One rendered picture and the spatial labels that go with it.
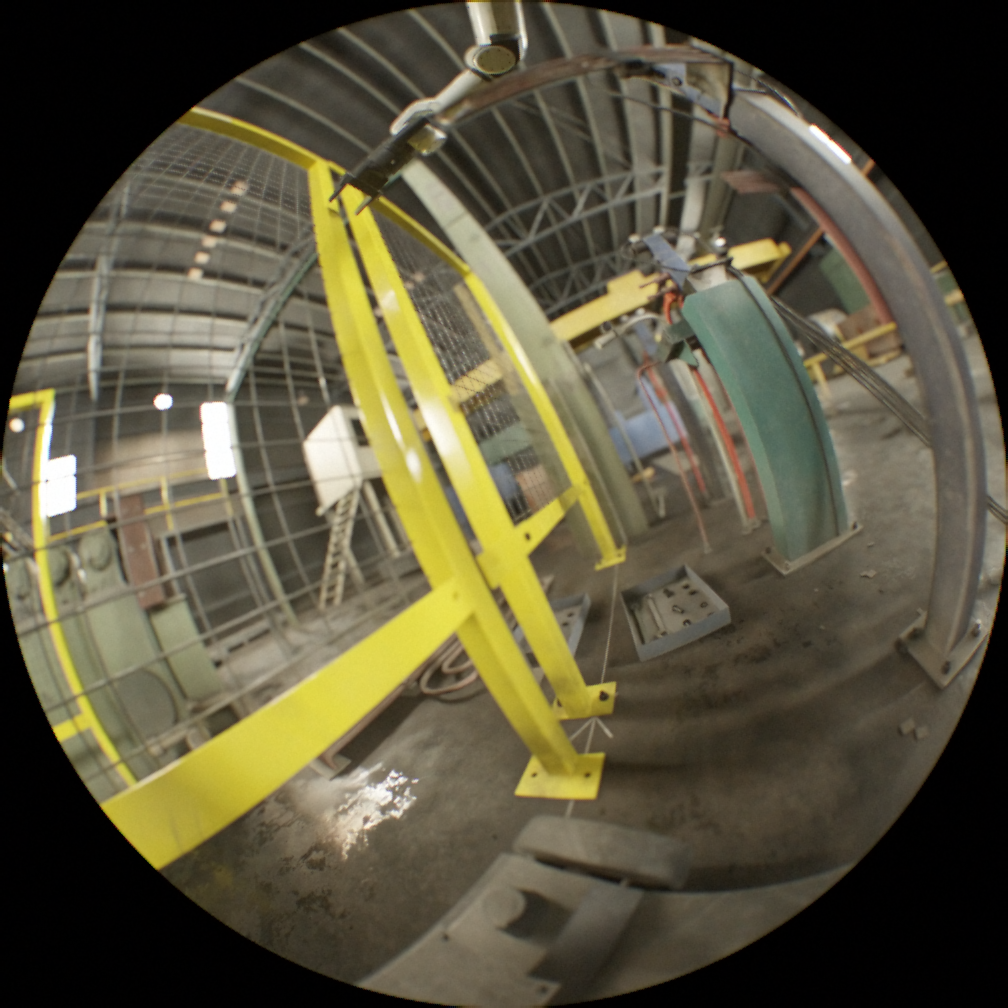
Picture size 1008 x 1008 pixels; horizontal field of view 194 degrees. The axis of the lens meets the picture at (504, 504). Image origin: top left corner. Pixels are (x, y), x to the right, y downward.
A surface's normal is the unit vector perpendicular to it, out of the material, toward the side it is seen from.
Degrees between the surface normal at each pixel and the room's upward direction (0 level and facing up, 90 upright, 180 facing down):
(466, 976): 0
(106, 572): 90
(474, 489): 90
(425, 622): 90
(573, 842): 2
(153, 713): 92
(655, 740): 0
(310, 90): 173
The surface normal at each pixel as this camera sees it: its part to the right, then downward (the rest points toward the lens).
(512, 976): -0.41, -0.91
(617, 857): -0.09, -0.96
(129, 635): 0.83, -0.37
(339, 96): 0.51, 0.86
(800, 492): -0.38, 0.18
